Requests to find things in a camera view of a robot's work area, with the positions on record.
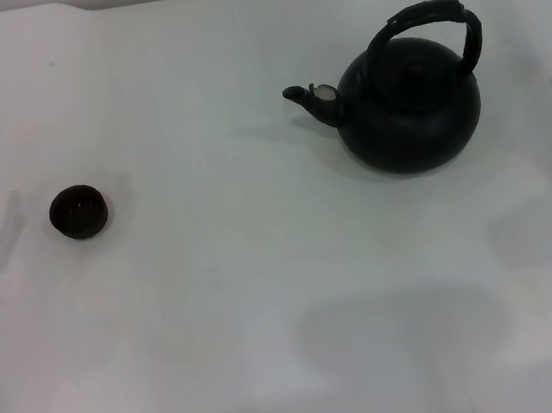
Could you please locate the black round teapot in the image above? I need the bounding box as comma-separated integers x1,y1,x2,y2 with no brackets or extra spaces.
272,0,500,190

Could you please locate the small dark teacup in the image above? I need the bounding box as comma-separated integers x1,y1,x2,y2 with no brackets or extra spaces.
45,181,112,242

